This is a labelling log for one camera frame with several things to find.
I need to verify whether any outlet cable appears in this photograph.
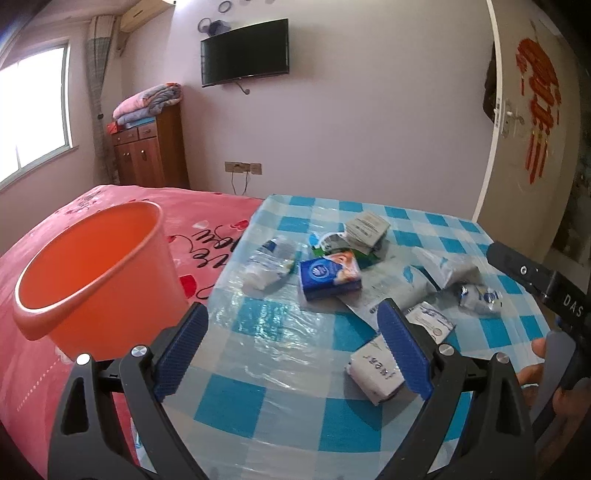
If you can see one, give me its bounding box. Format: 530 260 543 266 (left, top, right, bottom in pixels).
231 168 253 197

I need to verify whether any pink printed bedsheet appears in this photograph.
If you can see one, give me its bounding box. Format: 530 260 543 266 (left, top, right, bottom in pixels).
0 185 265 468

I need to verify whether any clear crushed plastic bottle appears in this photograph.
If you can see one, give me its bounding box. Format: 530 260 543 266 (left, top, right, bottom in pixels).
244 236 298 291

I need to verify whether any white tissue pack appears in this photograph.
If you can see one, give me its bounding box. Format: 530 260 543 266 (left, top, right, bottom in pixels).
345 336 409 407

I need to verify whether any orange plastic bucket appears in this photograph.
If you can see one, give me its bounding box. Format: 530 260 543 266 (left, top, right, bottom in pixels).
11 200 190 361

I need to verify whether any white air conditioner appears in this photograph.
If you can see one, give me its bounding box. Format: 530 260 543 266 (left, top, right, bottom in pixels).
119 0 177 33

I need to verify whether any black wall television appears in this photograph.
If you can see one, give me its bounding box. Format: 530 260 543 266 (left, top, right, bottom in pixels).
200 18 290 88

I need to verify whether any window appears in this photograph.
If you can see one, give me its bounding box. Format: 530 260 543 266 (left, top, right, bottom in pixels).
0 44 75 191

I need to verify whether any dark hanging bag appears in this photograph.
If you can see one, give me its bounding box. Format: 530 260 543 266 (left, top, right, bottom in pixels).
482 44 499 125

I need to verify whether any red door decoration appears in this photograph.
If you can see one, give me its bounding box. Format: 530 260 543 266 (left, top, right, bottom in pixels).
515 37 561 183

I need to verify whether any blue tissue packet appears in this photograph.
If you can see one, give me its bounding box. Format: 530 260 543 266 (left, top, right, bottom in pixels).
298 255 363 303

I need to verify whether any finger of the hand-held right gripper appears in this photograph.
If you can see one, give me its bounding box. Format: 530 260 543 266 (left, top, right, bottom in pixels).
486 242 557 302

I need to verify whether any metal door handle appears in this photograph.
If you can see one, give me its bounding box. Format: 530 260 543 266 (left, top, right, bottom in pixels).
492 98 525 137

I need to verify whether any floral folded quilt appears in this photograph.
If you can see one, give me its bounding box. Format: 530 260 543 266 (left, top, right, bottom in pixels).
134 83 182 116

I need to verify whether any blue white checkered tablecloth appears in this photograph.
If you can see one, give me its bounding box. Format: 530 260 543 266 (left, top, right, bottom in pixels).
134 194 555 480

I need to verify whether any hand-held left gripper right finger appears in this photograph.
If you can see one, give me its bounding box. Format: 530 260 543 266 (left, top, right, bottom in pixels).
365 298 539 480

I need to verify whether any cream door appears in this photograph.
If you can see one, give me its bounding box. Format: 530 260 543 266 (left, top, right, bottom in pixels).
471 0 583 259

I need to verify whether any person's right hand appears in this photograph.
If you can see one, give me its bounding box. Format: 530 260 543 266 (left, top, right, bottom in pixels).
516 338 549 388

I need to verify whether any white crushed bottle blue label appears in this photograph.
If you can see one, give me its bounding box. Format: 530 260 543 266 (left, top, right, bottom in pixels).
456 283 503 318

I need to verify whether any grey checkered curtain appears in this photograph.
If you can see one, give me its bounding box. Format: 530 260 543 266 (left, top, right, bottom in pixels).
85 16 118 185

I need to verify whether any large white packaging bag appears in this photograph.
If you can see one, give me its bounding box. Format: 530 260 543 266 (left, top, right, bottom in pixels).
342 246 483 330

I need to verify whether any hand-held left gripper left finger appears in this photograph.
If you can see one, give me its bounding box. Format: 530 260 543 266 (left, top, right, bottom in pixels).
46 302 211 480

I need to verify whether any brown wooden cabinet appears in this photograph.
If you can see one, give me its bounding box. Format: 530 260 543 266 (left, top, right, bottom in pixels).
111 105 190 189

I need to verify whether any green white snack wrapper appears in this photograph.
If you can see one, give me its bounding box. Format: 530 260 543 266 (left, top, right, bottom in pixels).
310 231 384 271

